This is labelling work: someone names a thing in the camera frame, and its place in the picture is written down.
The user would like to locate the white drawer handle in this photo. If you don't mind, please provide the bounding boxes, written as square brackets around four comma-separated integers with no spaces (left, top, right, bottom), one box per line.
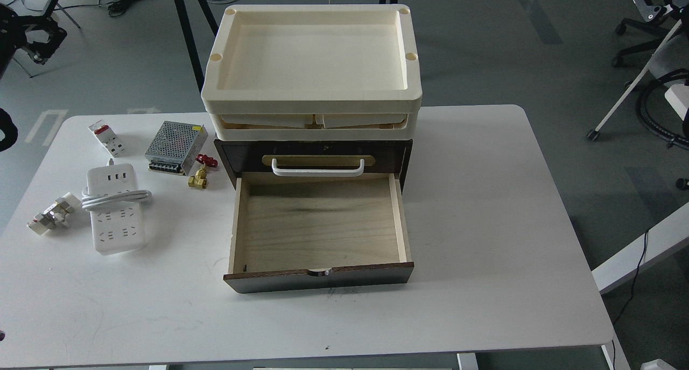
[271,158,365,178]

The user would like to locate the white table leg frame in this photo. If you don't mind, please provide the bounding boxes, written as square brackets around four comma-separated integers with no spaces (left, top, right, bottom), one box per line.
[586,20,683,142]

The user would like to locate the open wooden drawer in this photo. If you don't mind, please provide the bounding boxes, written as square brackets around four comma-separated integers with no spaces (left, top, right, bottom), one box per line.
[223,173,415,294]

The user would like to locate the white power strip with cable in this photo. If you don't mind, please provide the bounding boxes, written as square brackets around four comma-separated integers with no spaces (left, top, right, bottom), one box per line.
[82,163,152,255]

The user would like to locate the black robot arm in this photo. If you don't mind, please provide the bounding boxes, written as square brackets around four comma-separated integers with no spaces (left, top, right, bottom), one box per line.
[1,0,67,76]

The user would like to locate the white red circuit breaker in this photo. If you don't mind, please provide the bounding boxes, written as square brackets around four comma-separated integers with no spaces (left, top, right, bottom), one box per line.
[88,120,125,157]

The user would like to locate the black hanging cable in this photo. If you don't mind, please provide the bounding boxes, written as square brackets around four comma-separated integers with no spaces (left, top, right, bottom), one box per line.
[608,229,650,370]

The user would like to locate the white side desk edge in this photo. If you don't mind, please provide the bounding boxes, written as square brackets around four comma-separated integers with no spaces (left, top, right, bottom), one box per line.
[592,203,688,295]

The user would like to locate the black office chair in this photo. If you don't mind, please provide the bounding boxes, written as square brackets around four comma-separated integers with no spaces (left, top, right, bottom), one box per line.
[611,0,688,67]

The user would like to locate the black corrugated hose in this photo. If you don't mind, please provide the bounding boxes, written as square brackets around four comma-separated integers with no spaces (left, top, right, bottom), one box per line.
[635,68,689,150]

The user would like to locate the brass valve red handle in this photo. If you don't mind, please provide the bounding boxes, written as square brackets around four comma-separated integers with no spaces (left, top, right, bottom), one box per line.
[187,153,219,190]

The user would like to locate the metal mesh power supply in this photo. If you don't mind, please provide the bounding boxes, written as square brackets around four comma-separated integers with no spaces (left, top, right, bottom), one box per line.
[144,121,208,176]

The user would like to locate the cream plastic stacked tray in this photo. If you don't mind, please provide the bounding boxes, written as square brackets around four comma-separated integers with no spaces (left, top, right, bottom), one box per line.
[200,4,423,142]

